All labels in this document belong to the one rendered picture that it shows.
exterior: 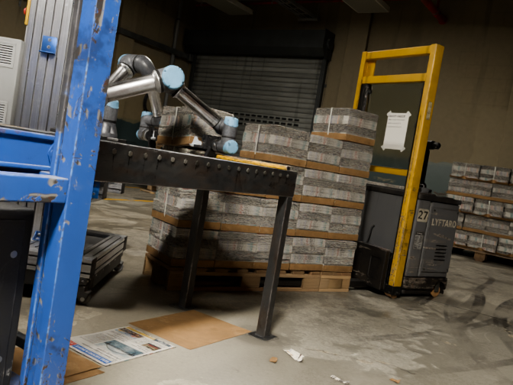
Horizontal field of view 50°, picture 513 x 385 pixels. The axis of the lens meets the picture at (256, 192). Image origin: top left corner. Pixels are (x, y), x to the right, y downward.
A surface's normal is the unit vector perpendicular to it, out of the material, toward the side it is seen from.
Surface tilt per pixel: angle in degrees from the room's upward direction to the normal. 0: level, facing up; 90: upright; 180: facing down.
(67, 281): 90
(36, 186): 90
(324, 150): 90
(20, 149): 90
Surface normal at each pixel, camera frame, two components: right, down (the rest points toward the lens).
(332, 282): 0.54, 0.14
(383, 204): -0.82, -0.11
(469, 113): -0.55, -0.05
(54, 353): 0.82, 0.17
